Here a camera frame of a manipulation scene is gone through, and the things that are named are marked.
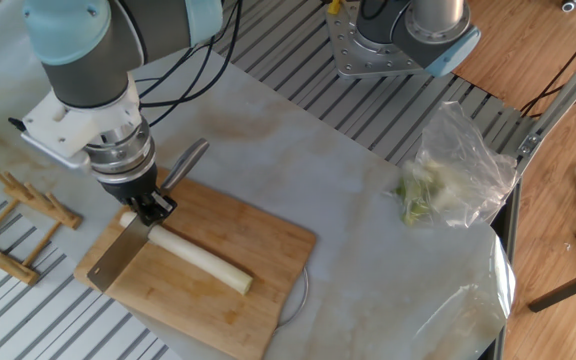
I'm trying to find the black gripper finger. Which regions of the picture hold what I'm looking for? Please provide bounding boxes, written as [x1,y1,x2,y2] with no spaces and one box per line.
[152,191,178,217]
[128,196,170,229]

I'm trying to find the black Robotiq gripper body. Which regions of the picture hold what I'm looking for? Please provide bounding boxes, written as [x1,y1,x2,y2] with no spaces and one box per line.
[98,167,162,207]

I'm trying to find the steel cleaver knife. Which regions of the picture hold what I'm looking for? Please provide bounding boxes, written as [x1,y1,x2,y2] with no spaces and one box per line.
[86,138,210,293]

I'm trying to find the white scallion stalk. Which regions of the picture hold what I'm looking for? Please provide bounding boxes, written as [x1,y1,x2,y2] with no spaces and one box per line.
[118,210,254,296]

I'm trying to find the bamboo cutting board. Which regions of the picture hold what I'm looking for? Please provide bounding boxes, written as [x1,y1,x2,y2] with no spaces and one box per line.
[73,167,318,360]

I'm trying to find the wooden peg rack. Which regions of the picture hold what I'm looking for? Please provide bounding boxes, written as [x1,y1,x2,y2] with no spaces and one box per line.
[0,158,83,287]

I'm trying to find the silver robot mounting plate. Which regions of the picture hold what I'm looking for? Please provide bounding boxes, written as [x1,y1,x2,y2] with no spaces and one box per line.
[325,1,439,80]

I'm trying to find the plastic bag of scallion scraps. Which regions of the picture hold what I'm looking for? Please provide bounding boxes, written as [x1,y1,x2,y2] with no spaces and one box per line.
[392,100,519,230]

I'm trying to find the dark wooden bar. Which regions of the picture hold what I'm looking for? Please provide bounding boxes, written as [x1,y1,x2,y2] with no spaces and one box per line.
[527,261,576,314]

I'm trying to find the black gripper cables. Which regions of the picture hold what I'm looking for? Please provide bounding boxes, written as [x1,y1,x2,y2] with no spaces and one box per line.
[135,0,244,129]

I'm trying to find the black floor cables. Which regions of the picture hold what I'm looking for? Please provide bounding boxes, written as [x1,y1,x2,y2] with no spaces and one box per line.
[519,14,576,120]

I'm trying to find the aluminium frame beam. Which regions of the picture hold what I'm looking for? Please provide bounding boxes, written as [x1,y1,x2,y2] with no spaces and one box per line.
[514,32,576,175]

